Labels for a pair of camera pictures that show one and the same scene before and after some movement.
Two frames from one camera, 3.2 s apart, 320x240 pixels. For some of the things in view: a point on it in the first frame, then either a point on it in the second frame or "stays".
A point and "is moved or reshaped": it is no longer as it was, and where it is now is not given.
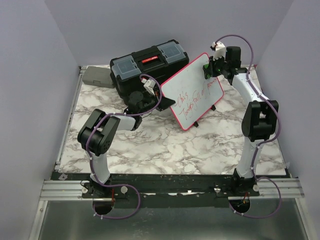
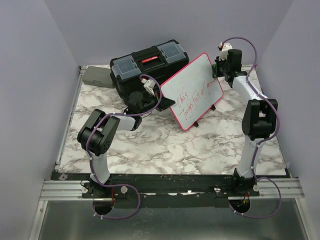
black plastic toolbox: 161,61 stays
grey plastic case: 99,76 stays
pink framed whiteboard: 194,93 stays
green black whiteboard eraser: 207,73 is moved or reshaped
